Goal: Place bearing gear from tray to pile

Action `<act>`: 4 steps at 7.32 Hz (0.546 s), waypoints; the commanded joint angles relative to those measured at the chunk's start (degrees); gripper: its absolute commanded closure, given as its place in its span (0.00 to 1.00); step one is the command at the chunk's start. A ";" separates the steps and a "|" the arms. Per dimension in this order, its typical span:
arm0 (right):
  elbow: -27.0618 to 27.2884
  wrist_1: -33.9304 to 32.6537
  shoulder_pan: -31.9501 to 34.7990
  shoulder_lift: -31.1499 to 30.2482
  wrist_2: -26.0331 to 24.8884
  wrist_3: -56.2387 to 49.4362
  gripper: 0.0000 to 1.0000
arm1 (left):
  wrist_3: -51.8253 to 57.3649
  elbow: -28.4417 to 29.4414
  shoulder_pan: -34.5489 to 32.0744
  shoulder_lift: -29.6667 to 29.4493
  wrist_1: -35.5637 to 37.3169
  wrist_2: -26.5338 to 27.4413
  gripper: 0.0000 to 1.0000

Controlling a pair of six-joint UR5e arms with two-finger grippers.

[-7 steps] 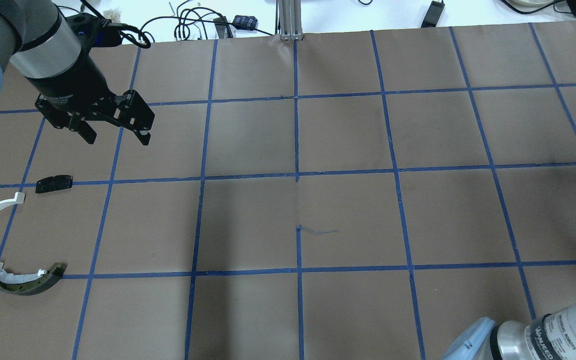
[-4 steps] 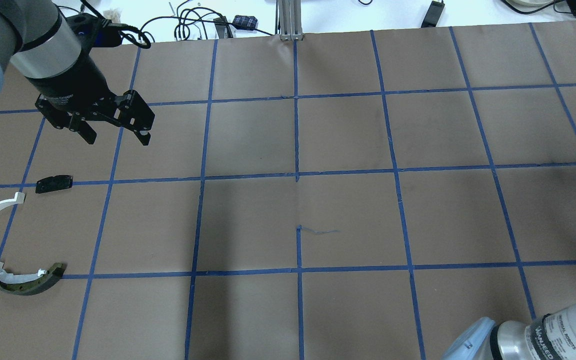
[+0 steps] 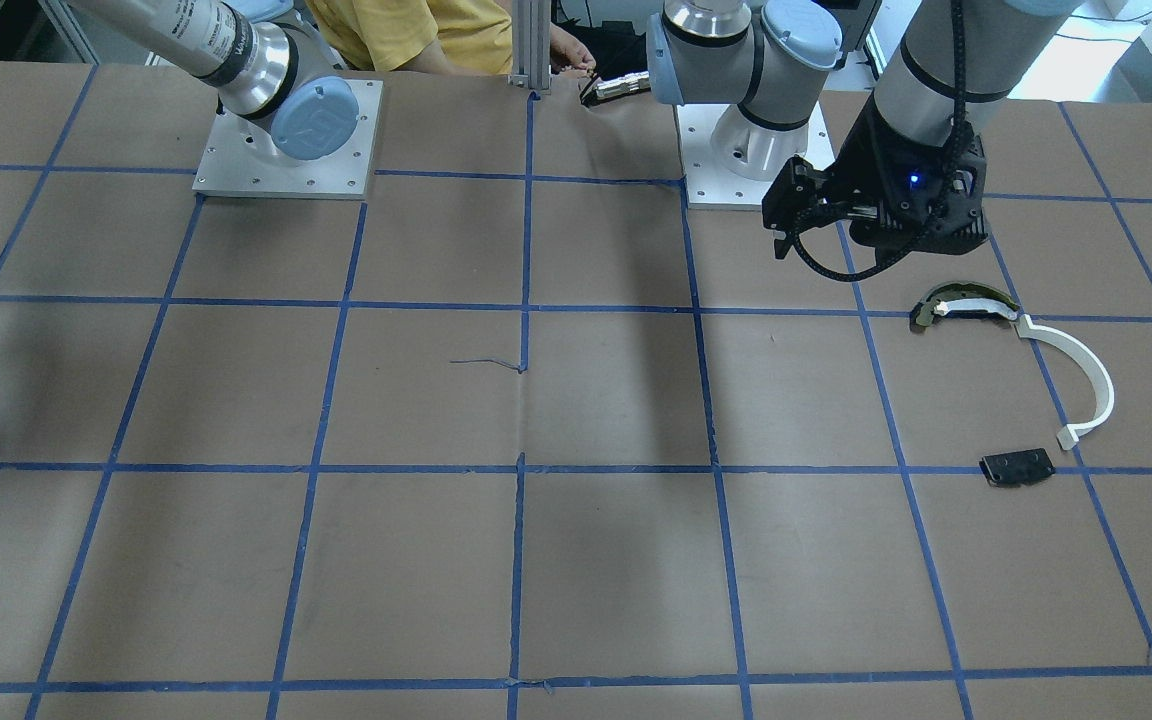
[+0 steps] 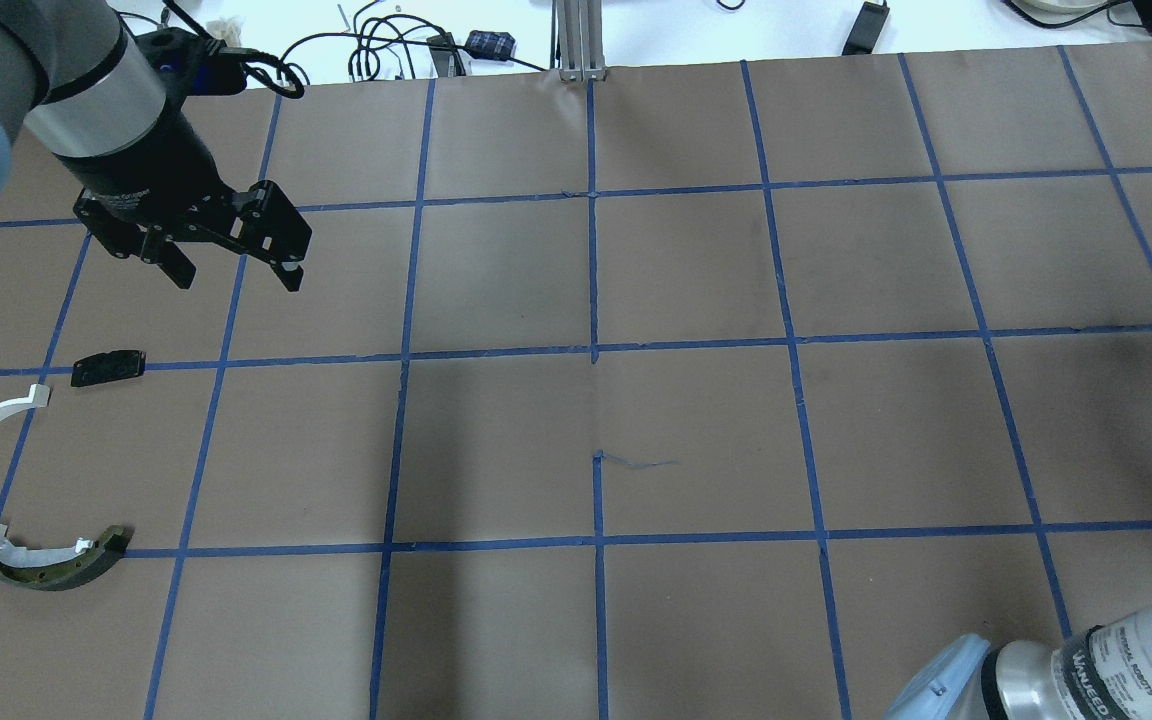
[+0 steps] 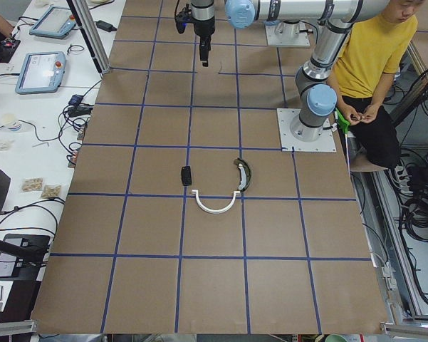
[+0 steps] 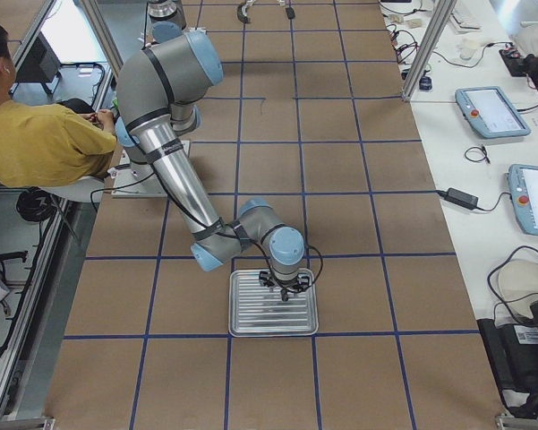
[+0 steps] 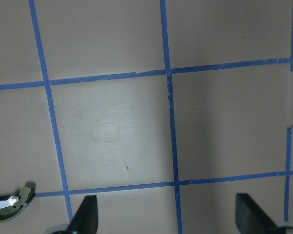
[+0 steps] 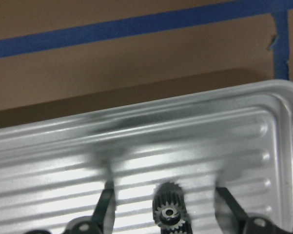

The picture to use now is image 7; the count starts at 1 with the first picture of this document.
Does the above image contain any green curved brake shoe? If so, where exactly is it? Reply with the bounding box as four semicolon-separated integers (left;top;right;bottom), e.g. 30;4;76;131
0;185;36;223

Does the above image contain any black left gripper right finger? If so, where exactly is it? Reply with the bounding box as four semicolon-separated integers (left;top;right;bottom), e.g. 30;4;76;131
234;193;284;234

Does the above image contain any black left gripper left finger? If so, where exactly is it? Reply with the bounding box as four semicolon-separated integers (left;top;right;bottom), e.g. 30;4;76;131
66;195;98;234

